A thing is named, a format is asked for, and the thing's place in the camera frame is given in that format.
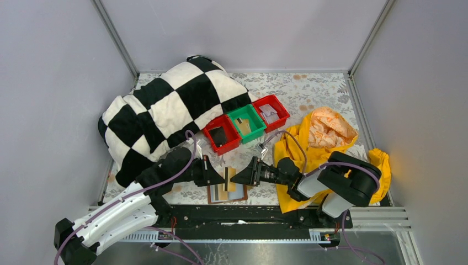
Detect brown leather card holder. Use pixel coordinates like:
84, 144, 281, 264
208, 181, 248, 204

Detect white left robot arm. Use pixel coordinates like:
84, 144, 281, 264
54, 147, 225, 264

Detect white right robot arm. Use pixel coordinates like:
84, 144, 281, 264
230, 151, 382, 218

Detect black card in red bin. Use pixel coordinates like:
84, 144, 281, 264
209, 126, 228, 147

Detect gold cards in green bin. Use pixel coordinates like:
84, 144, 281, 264
235, 118, 252, 136

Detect white cards in red bin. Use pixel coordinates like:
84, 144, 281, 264
259, 104, 280, 124

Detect floral table mat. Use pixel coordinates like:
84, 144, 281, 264
98, 73, 358, 205

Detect yellow raincoat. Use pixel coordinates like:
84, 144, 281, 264
273, 107, 391, 213

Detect left red plastic bin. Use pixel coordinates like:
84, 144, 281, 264
203, 114, 241, 156

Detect red plastic bin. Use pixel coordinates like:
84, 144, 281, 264
252, 95, 290, 133
203, 114, 241, 156

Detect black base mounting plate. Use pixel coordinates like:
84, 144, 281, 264
155, 205, 353, 240

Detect black white checkered blanket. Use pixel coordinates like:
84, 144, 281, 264
98, 55, 256, 187

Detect green plastic bin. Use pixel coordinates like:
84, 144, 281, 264
227, 104, 267, 144

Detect right red plastic bin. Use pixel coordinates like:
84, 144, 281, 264
252, 95, 290, 133

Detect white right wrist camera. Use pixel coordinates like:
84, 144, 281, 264
257, 143, 268, 160

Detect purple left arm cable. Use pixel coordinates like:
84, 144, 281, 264
54, 130, 198, 265

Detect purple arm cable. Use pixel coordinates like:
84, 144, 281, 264
258, 130, 381, 193
54, 130, 198, 265

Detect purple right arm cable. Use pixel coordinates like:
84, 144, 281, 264
258, 130, 381, 193

